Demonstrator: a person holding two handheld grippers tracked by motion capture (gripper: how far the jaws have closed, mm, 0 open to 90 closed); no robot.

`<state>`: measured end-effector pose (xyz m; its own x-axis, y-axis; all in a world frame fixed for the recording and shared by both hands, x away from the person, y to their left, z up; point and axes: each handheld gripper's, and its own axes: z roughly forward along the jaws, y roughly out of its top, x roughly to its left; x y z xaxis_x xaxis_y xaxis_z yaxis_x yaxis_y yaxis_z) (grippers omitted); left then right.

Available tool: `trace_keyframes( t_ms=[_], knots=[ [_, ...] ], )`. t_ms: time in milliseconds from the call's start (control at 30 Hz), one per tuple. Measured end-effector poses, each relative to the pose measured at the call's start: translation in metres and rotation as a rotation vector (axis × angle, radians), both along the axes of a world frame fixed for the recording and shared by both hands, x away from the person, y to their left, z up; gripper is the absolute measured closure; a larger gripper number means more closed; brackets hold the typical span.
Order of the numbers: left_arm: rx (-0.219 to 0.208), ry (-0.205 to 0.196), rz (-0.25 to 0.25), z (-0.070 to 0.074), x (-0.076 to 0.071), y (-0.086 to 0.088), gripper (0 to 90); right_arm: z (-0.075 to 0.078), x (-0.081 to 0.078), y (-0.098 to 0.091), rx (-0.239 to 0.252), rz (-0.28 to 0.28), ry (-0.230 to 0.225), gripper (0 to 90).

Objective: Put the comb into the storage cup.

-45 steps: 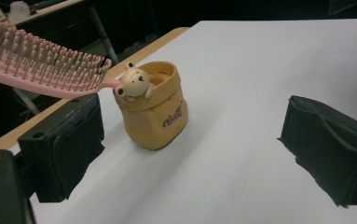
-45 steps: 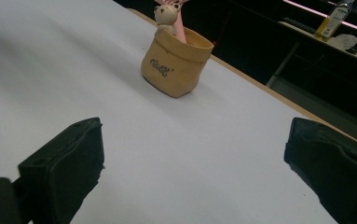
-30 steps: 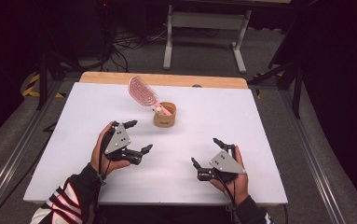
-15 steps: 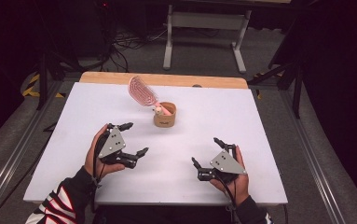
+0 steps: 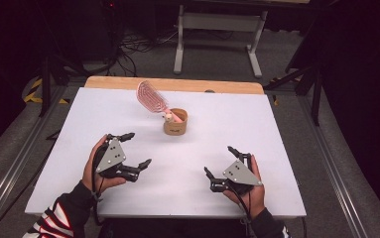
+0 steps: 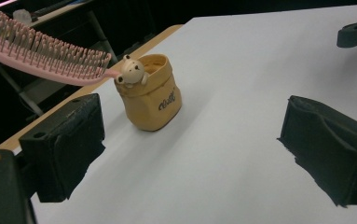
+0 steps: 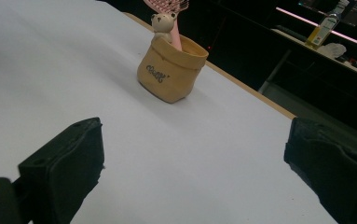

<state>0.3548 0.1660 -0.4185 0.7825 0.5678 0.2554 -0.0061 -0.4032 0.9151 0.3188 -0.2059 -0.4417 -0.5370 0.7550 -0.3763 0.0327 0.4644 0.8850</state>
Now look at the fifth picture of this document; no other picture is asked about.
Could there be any left hand-held gripper black cable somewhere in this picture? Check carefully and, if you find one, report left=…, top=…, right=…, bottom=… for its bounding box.
left=90, top=145, right=107, bottom=227

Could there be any tangle of black floor cables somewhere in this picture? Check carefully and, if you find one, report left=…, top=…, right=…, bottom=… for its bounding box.
left=104, top=29, right=179, bottom=77

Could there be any pink hairbrush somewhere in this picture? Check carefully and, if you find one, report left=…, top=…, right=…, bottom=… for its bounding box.
left=136, top=79, right=186, bottom=124

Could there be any tan paper-bag style holder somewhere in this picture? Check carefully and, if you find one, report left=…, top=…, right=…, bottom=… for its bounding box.
left=163, top=107, right=189, bottom=136

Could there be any hand-held gripper black cable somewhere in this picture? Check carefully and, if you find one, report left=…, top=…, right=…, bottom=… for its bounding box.
left=225, top=182, right=256, bottom=238
left=90, top=145, right=107, bottom=227

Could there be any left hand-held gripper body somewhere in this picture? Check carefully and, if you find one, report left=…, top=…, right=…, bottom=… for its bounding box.
left=92, top=133, right=142, bottom=183

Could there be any person's right hand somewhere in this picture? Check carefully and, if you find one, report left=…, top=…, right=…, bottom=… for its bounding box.
left=222, top=154, right=267, bottom=219

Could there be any black metal stand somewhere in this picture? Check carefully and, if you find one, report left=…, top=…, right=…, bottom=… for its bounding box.
left=38, top=56, right=89, bottom=117
left=265, top=59, right=322, bottom=127

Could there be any right hand-held gripper black cable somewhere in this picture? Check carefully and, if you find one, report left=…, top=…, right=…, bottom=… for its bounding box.
left=225, top=182, right=256, bottom=238

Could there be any yellow black hazard tape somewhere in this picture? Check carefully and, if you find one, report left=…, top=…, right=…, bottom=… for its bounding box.
left=23, top=77, right=70, bottom=105

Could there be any wooden board under table top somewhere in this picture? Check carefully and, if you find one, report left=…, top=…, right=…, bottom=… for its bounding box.
left=83, top=75, right=265, bottom=95

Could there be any person's left hand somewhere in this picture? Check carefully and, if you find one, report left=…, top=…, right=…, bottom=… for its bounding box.
left=81, top=134, right=127, bottom=193

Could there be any white metal stand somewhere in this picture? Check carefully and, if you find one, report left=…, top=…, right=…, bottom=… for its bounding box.
left=173, top=0, right=311, bottom=79

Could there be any aluminium floor rail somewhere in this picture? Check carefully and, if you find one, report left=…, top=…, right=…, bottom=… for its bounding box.
left=0, top=84, right=79, bottom=238
left=298, top=95, right=370, bottom=238

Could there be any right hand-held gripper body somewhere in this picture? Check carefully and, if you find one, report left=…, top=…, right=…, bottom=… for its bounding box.
left=210, top=152, right=264, bottom=196

